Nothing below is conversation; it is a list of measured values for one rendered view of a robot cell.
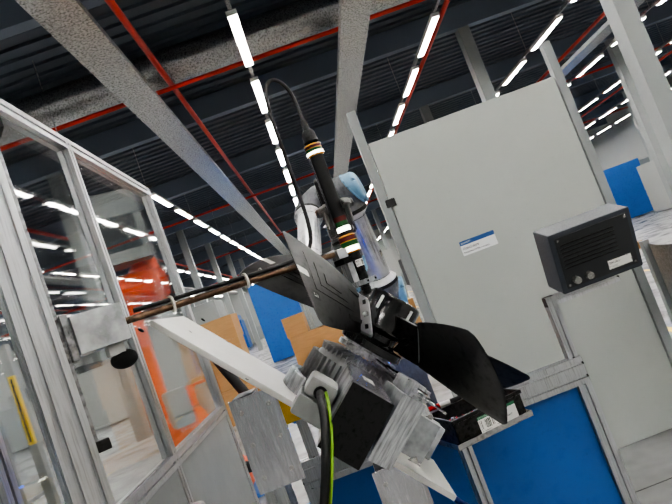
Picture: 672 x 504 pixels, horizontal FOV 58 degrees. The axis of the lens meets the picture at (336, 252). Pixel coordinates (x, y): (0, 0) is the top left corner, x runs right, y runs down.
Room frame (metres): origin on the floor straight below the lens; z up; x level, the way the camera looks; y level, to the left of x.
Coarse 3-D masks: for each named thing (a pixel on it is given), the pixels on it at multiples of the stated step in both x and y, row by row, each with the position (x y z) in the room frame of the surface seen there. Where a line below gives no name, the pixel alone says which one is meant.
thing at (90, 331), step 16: (112, 304) 1.09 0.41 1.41; (64, 320) 1.05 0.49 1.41; (80, 320) 1.05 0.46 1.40; (96, 320) 1.06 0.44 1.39; (112, 320) 1.08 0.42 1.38; (64, 336) 1.05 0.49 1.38; (80, 336) 1.04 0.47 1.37; (96, 336) 1.06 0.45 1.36; (112, 336) 1.08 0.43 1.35; (128, 336) 1.09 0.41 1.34; (80, 352) 1.04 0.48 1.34
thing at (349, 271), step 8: (344, 248) 1.44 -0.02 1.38; (336, 256) 1.43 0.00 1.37; (344, 256) 1.43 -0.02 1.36; (336, 264) 1.45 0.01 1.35; (344, 264) 1.44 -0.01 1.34; (352, 264) 1.44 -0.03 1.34; (344, 272) 1.45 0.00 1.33; (352, 272) 1.44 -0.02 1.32; (352, 280) 1.44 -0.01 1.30; (360, 280) 1.43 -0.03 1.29; (368, 280) 1.43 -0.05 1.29
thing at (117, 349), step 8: (120, 344) 1.10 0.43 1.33; (112, 352) 1.09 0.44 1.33; (120, 352) 1.10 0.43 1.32; (128, 352) 1.10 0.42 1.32; (136, 352) 1.12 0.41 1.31; (112, 360) 1.09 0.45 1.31; (120, 360) 1.09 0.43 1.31; (128, 360) 1.10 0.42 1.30; (136, 360) 1.12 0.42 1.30; (120, 368) 1.10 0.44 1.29
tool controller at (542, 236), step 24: (576, 216) 1.87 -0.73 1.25; (600, 216) 1.79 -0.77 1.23; (624, 216) 1.79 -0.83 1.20; (552, 240) 1.78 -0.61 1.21; (576, 240) 1.78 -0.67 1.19; (600, 240) 1.80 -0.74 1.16; (624, 240) 1.81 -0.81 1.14; (552, 264) 1.82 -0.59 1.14; (576, 264) 1.80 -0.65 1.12; (600, 264) 1.81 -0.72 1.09; (624, 264) 1.82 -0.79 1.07; (552, 288) 1.90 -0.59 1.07; (576, 288) 1.83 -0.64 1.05
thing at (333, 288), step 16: (288, 240) 1.14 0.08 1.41; (304, 256) 1.15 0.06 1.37; (320, 256) 1.22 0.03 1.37; (320, 272) 1.16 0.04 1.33; (336, 272) 1.24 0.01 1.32; (320, 288) 1.12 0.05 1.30; (336, 288) 1.19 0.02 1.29; (352, 288) 1.27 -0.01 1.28; (320, 304) 1.09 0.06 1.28; (336, 304) 1.17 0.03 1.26; (352, 304) 1.24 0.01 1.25; (320, 320) 1.05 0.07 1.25; (336, 320) 1.14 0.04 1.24; (352, 320) 1.22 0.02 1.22
